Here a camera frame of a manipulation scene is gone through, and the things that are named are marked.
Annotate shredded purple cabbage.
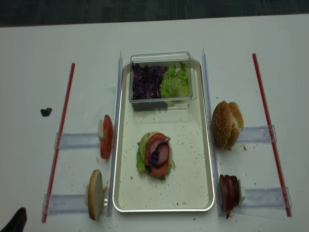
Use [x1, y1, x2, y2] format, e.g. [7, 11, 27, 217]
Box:
[132, 63, 168, 100]

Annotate clear plastic salad box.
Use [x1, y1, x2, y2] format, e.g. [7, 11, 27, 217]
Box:
[128, 51, 196, 111]

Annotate torn bun piece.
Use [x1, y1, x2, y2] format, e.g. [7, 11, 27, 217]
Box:
[225, 102, 244, 150]

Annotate clear rail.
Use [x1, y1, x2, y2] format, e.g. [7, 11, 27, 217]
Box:
[239, 187, 292, 208]
[54, 133, 100, 150]
[236, 125, 277, 144]
[42, 194, 88, 215]

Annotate upper right clear rail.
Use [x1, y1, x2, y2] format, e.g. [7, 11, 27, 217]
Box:
[236, 125, 277, 144]

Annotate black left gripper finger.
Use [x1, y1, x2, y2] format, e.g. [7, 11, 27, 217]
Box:
[1, 207, 27, 232]

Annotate purple cabbage scrap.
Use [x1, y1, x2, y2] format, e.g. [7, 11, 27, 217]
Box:
[41, 108, 52, 117]

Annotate lower left clear rail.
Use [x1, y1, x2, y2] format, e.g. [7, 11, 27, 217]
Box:
[42, 194, 88, 215]

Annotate bun bottom slice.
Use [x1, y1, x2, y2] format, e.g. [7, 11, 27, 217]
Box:
[88, 170, 103, 220]

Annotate sesame bun top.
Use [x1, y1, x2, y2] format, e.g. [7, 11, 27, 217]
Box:
[212, 101, 232, 148]

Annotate red rod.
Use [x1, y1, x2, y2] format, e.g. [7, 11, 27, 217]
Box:
[252, 53, 292, 217]
[42, 63, 75, 223]

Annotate stacked burger fillings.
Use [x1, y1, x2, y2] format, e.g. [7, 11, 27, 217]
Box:
[136, 131, 175, 181]

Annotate tomato slices left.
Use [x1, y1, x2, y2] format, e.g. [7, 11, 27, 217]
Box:
[100, 115, 113, 160]

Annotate left red rod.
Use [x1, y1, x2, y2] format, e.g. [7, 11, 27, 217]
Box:
[42, 63, 75, 223]

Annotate white tomato pusher block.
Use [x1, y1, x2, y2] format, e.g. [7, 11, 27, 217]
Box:
[97, 119, 104, 141]

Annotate sliced sausage pieces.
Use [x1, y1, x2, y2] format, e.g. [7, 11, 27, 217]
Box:
[219, 174, 241, 218]

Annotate white sausage pusher block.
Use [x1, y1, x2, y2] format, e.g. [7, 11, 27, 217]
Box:
[238, 179, 246, 205]

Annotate green lettuce in box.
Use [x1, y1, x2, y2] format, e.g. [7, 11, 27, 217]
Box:
[160, 62, 190, 98]

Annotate lower right clear rail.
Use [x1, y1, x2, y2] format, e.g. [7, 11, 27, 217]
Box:
[239, 187, 292, 208]

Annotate cream metal tray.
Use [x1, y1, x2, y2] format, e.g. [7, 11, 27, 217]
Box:
[112, 61, 215, 213]

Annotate upper left clear rail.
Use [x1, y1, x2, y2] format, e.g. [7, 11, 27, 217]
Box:
[54, 133, 100, 150]

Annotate right red rod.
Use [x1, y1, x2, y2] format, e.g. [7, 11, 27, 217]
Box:
[252, 53, 292, 217]

